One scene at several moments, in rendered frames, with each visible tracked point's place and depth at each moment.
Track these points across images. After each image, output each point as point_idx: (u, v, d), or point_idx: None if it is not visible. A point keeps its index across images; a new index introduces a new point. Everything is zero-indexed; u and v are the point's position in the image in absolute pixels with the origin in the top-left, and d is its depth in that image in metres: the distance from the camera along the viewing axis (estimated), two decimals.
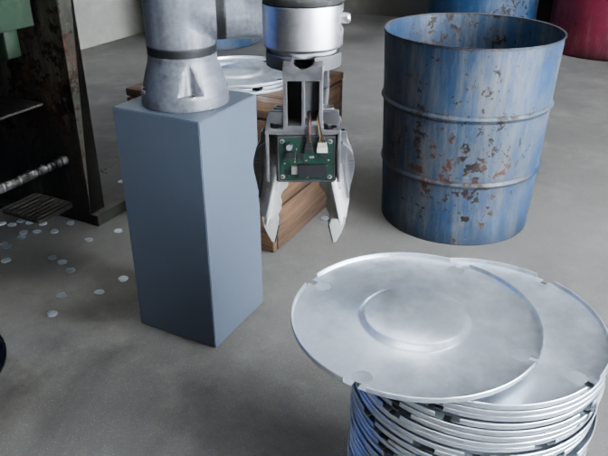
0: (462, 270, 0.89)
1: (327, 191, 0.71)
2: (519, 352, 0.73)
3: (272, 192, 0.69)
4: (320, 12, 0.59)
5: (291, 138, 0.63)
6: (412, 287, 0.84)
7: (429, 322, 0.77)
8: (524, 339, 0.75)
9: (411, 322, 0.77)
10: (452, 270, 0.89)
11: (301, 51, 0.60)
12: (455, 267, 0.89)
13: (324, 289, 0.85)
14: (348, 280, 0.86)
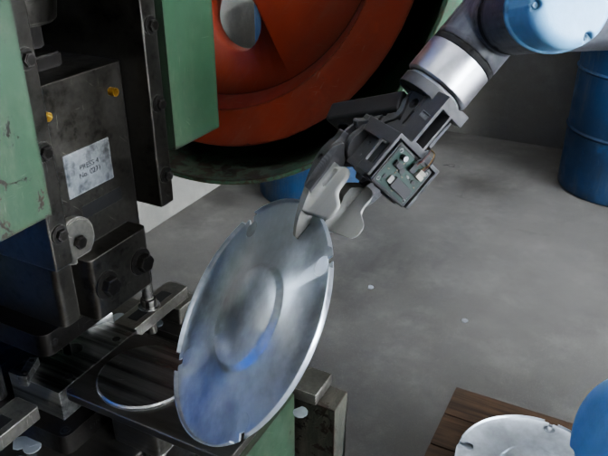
0: (237, 430, 0.69)
1: (343, 203, 0.74)
2: (187, 358, 0.84)
3: (338, 191, 0.70)
4: (484, 79, 0.69)
5: (408, 153, 0.68)
6: (256, 345, 0.72)
7: (232, 316, 0.78)
8: (186, 376, 0.82)
9: (242, 301, 0.78)
10: (243, 420, 0.69)
11: (457, 95, 0.68)
12: (243, 429, 0.68)
13: (317, 264, 0.70)
14: (308, 298, 0.69)
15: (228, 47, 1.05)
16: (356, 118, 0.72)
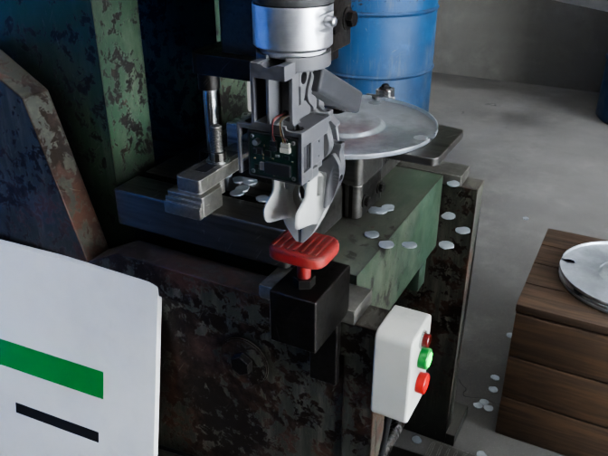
0: None
1: None
2: None
3: (273, 190, 0.70)
4: (289, 13, 0.59)
5: (260, 135, 0.64)
6: (345, 133, 0.99)
7: None
8: None
9: (346, 116, 1.06)
10: None
11: (272, 50, 0.61)
12: None
13: (418, 136, 1.00)
14: (400, 140, 0.98)
15: None
16: None
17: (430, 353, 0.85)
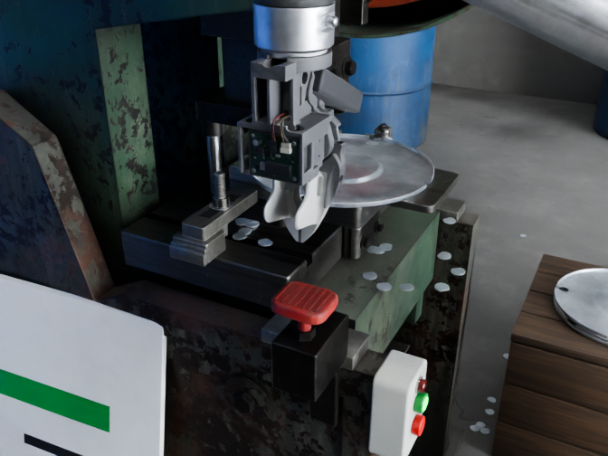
0: (419, 185, 1.02)
1: None
2: None
3: (273, 189, 0.70)
4: (291, 13, 0.59)
5: (261, 134, 0.64)
6: (378, 164, 1.08)
7: None
8: None
9: None
10: (416, 181, 1.03)
11: (273, 50, 0.60)
12: (422, 182, 1.03)
13: (368, 143, 1.18)
14: (383, 149, 1.15)
15: None
16: None
17: (425, 397, 0.88)
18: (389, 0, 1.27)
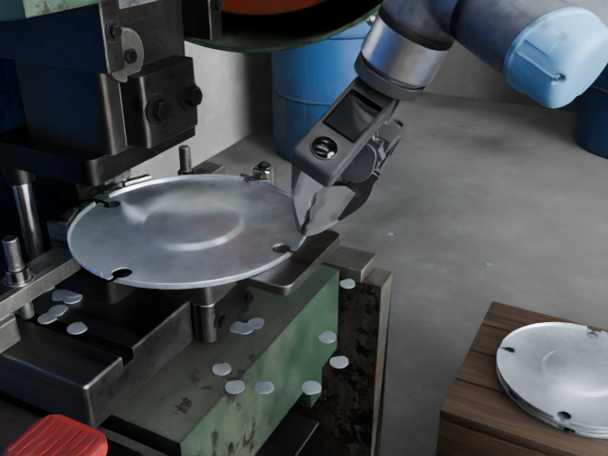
0: (252, 186, 0.93)
1: (318, 186, 0.73)
2: None
3: None
4: None
5: None
6: (196, 200, 0.88)
7: (202, 226, 0.81)
8: (289, 236, 0.80)
9: (184, 227, 0.81)
10: (243, 187, 0.93)
11: None
12: (246, 185, 0.94)
13: None
14: (138, 199, 0.90)
15: None
16: (381, 156, 0.66)
17: None
18: None
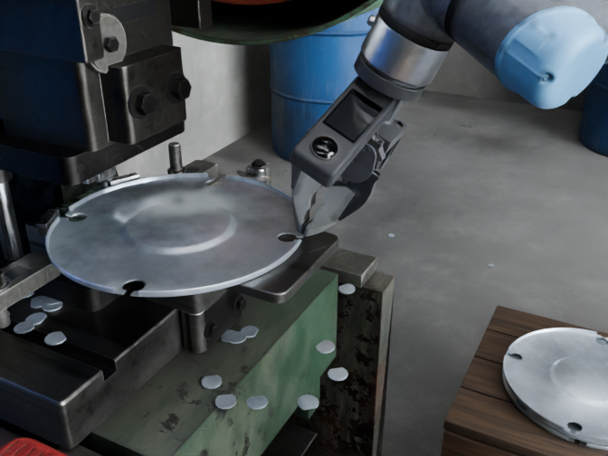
0: None
1: (318, 186, 0.73)
2: None
3: None
4: None
5: None
6: (127, 229, 0.76)
7: (192, 213, 0.79)
8: (191, 183, 0.89)
9: (195, 222, 0.77)
10: None
11: None
12: None
13: None
14: (116, 270, 0.69)
15: None
16: (381, 156, 0.66)
17: None
18: None
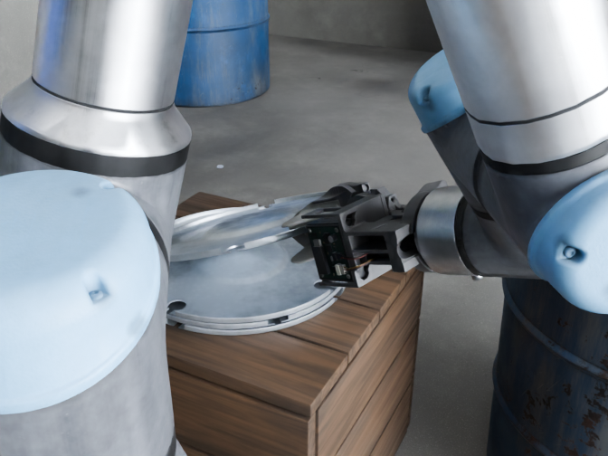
0: None
1: None
2: None
3: (311, 219, 0.68)
4: (459, 262, 0.53)
5: (340, 239, 0.60)
6: (237, 217, 0.90)
7: (268, 217, 0.84)
8: None
9: (252, 222, 0.83)
10: None
11: (419, 244, 0.55)
12: None
13: None
14: (179, 236, 0.89)
15: None
16: (385, 188, 0.65)
17: None
18: None
